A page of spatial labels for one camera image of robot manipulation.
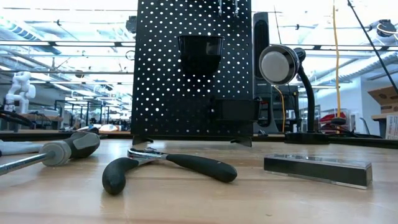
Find black slanting cable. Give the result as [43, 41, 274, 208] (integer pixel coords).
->
[346, 0, 398, 96]

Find small black plastic bin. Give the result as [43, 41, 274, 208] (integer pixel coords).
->
[213, 98, 261, 123]

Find black-grey handled screwdriver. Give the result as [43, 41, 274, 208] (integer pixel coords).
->
[0, 131, 101, 177]

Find large black plastic bin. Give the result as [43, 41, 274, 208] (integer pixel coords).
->
[177, 34, 225, 76]

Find yellow hanging cord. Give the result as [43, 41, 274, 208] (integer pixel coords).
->
[331, 0, 342, 119]

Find black metal pegboard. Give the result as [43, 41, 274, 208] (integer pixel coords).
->
[131, 0, 254, 147]

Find white paper sheet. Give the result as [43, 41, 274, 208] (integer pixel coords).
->
[384, 114, 398, 141]

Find black rectangular metal block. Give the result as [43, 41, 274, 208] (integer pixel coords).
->
[263, 153, 373, 190]

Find yellow hanging cable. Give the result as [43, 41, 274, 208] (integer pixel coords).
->
[272, 85, 287, 134]

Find black-handled pliers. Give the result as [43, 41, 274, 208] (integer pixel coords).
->
[101, 147, 238, 197]

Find black aluminium table frame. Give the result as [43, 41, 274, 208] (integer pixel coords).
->
[0, 129, 398, 150]

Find cardboard box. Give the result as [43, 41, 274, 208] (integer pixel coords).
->
[367, 86, 398, 114]

